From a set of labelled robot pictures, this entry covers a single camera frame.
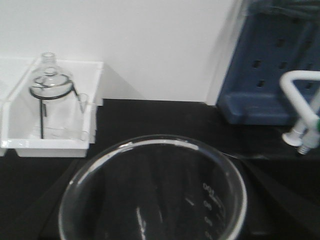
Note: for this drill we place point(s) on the clear graduated glass beaker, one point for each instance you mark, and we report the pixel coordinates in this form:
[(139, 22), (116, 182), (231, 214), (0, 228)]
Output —
[(156, 187)]

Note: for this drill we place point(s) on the small beaker in right bin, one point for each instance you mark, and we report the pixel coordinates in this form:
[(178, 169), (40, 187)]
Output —
[(67, 134)]

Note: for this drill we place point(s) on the right white plastic bin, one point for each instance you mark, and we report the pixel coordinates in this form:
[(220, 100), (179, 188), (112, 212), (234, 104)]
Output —
[(20, 120)]

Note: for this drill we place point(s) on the clear glass flask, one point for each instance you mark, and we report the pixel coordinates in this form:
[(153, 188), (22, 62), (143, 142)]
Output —
[(49, 81)]

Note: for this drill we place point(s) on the blue pegboard drying rack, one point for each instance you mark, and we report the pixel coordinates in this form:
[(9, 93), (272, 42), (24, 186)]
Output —
[(268, 47)]

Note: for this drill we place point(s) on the white lab faucet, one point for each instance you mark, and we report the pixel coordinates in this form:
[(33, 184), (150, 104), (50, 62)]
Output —
[(305, 135)]

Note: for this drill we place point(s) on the black wire tripod stand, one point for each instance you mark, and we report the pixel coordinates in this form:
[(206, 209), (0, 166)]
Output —
[(54, 113)]

